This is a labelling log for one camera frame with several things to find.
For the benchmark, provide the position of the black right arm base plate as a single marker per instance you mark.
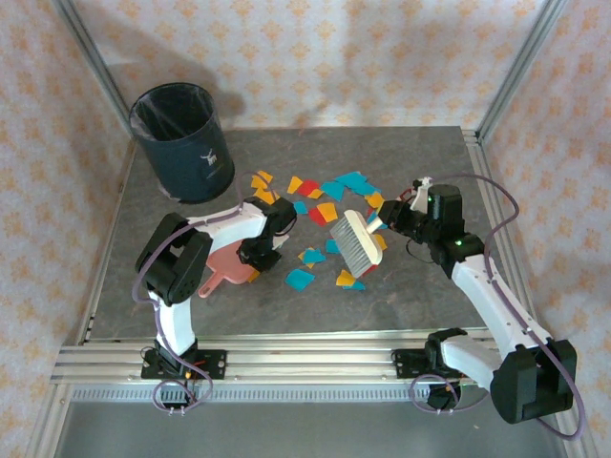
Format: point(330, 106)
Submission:
point(406, 365)

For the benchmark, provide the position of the dark blue round trash bin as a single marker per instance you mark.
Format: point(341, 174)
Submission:
point(191, 157)

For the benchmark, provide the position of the aluminium table side rail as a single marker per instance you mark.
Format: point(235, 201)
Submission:
point(101, 267)
point(483, 157)

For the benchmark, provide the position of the grey metal base plate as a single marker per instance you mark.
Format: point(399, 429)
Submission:
point(310, 434)

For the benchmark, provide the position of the aluminium mounting rail beam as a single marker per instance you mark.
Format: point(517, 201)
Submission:
point(310, 362)

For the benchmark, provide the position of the orange paper scrap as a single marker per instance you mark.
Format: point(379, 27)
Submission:
point(262, 179)
point(253, 276)
point(380, 242)
point(375, 199)
point(294, 185)
point(344, 278)
point(265, 194)
point(315, 193)
point(327, 211)
point(302, 256)

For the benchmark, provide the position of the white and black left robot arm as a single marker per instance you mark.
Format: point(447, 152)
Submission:
point(174, 324)

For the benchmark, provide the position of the orange patterned white cloth backdrop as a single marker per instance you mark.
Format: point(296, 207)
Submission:
point(334, 57)

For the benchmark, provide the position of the cream hand brush grey bristles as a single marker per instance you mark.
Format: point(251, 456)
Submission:
point(367, 238)

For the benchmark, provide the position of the pink plastic dustpan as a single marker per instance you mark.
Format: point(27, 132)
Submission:
point(224, 267)

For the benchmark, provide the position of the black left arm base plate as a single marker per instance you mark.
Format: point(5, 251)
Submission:
point(215, 365)

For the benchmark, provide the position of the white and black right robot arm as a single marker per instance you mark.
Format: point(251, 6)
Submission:
point(496, 305)

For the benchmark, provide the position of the aluminium upright frame post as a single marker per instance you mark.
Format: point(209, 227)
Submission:
point(522, 62)
point(91, 62)

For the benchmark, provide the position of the clear plastic bin liner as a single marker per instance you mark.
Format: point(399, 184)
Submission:
point(167, 114)

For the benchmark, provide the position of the aluminium frame leg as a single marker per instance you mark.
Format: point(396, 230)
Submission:
point(43, 434)
point(575, 446)

